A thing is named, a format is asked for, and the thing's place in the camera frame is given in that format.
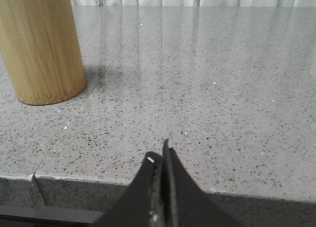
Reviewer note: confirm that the dark cabinet front panel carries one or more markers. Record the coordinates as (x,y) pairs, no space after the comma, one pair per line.
(46,217)

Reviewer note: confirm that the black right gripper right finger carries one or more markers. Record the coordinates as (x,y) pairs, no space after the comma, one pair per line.
(185,204)

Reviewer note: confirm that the bamboo cylinder holder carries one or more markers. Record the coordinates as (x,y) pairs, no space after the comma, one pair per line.
(40,48)

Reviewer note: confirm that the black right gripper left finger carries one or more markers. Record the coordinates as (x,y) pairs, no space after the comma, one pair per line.
(141,203)

